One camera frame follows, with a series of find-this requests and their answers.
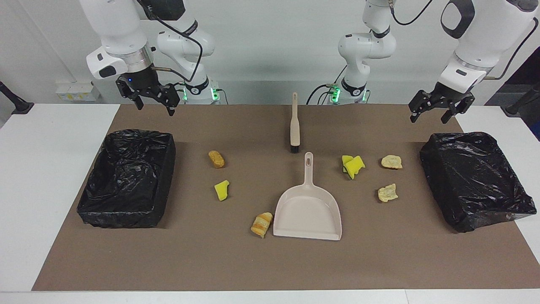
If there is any black stand foot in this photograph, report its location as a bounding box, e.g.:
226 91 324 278
0 81 35 115
501 82 540 118

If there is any black bag-lined bin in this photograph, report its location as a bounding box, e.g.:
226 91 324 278
76 129 176 229
419 132 537 233

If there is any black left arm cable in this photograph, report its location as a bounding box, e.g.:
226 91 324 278
389 0 540 81

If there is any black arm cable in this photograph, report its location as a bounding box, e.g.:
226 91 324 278
389 0 540 81
146 8 204 83

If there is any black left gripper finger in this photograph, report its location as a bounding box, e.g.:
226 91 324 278
408 90 435 124
441 95 475 124

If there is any toy croissant bread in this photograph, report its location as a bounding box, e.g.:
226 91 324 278
251 212 273 239
381 155 403 170
378 183 399 203

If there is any black base cable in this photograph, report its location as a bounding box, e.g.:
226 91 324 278
306 84 340 105

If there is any white wall socket box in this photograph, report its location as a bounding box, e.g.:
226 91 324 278
55 81 101 102

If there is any dark background panel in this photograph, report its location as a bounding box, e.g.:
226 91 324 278
484 46 540 142

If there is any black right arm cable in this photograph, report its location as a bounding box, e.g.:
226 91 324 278
146 8 204 83

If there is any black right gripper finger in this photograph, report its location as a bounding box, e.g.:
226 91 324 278
116 78 144 111
157 83 181 116

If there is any beige hand brush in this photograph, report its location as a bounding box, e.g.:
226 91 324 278
289 92 301 153

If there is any beige plastic dustpan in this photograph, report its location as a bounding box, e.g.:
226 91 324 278
273 152 343 241

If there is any brown table mat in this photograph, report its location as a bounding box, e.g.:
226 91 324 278
32 104 540 292

